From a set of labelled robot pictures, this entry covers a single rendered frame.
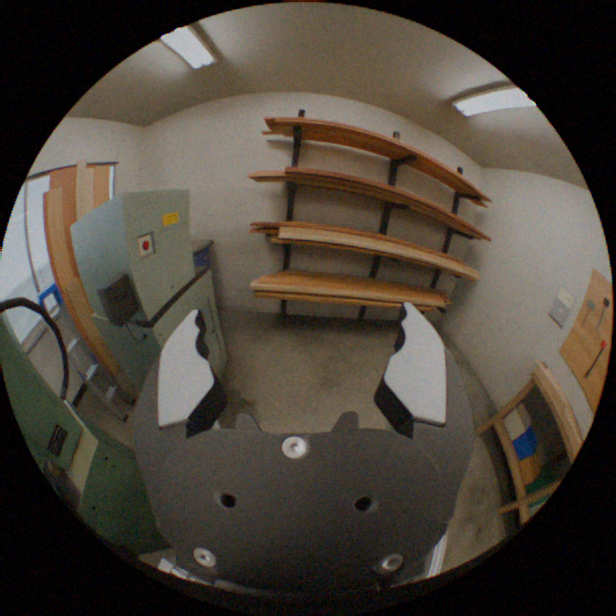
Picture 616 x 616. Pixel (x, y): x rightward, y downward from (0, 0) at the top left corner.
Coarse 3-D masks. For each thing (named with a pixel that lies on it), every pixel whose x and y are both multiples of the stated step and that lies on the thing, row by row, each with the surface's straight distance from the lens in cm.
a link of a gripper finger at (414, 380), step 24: (408, 312) 11; (408, 336) 9; (432, 336) 9; (408, 360) 8; (432, 360) 8; (384, 384) 7; (408, 384) 7; (432, 384) 7; (384, 408) 7; (408, 408) 6; (432, 408) 7
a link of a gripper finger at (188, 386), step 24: (192, 312) 12; (192, 336) 10; (168, 360) 9; (192, 360) 8; (168, 384) 8; (192, 384) 7; (216, 384) 7; (168, 408) 7; (192, 408) 7; (216, 408) 8
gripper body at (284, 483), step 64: (192, 448) 6; (256, 448) 5; (320, 448) 5; (384, 448) 5; (192, 512) 6; (256, 512) 5; (320, 512) 5; (384, 512) 5; (256, 576) 6; (320, 576) 5; (384, 576) 6
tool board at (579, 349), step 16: (592, 272) 248; (592, 288) 246; (608, 288) 250; (592, 304) 241; (608, 304) 245; (576, 320) 241; (592, 320) 243; (608, 320) 247; (576, 336) 241; (592, 336) 243; (608, 336) 247; (560, 352) 242; (576, 352) 242; (592, 352) 244; (608, 352) 248; (576, 368) 244; (592, 368) 246; (592, 384) 249; (592, 400) 253
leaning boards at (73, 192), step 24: (72, 168) 240; (96, 168) 246; (48, 192) 220; (72, 192) 230; (96, 192) 238; (48, 216) 214; (72, 216) 224; (48, 240) 212; (72, 264) 217; (72, 288) 199; (72, 312) 202; (96, 336) 211
